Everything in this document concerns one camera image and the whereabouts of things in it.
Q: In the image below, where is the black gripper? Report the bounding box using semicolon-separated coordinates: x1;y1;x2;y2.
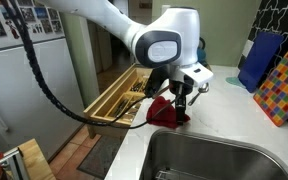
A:
167;73;195;126

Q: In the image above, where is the red cloth towel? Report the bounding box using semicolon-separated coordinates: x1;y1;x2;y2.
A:
146;95;191;130

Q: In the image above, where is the light wooden kitchen drawer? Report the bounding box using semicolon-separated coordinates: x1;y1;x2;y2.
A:
83;63;155;139

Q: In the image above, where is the metal spoon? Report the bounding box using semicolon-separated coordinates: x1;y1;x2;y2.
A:
187;82;210;107

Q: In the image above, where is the stainless steel sink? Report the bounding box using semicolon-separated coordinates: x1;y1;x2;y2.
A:
138;129;288;180

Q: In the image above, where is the teal kettle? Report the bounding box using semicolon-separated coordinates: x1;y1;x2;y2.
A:
197;36;209;68

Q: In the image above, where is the wooden cutlery organizer tray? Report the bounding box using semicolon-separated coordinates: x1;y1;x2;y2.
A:
105;74;150;123

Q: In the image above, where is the round teal coaster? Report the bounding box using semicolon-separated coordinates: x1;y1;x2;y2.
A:
225;76;247;90

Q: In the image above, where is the grey patterned floor mat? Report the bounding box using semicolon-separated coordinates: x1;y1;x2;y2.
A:
77;134;123;180

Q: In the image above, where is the colourful checkered board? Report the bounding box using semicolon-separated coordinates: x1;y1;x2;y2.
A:
253;39;288;128

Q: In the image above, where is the light wooden stand board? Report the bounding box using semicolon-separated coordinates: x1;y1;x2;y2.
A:
17;138;57;180

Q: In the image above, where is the white refrigerator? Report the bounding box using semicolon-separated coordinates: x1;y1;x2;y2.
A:
0;0;86;158

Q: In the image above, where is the red black figure magnet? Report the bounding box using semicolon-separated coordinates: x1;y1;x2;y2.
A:
5;19;21;40

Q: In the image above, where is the dark wrist camera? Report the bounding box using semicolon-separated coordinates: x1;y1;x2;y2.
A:
147;66;170;98

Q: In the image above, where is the wire sink grid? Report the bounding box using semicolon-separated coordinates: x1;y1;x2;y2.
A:
155;169;186;180

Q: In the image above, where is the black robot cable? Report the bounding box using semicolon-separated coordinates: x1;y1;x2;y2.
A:
3;0;182;130

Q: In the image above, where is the aluminium extrusion rail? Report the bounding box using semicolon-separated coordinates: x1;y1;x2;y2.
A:
0;146;30;180

